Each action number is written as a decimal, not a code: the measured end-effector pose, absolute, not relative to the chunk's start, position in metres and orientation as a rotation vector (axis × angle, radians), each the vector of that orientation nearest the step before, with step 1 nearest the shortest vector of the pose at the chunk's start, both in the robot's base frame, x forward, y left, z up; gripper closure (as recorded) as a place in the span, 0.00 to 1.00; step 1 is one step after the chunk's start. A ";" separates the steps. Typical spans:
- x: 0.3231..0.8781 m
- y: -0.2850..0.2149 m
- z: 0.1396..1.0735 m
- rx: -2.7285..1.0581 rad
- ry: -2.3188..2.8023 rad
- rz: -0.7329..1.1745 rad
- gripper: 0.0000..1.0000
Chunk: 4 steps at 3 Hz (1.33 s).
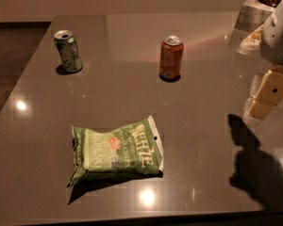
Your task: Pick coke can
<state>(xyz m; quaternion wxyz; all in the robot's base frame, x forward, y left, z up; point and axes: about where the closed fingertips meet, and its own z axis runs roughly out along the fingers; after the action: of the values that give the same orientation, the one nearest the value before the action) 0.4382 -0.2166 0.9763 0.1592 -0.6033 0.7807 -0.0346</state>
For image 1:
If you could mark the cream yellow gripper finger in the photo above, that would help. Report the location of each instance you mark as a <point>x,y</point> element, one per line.
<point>266,92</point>

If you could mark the red coke can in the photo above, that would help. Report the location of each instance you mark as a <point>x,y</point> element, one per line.
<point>171,52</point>

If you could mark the green soda can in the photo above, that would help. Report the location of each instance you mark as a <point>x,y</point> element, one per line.
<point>68,51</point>

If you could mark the green kettle chips bag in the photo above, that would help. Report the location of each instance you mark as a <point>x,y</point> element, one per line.
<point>133,150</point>

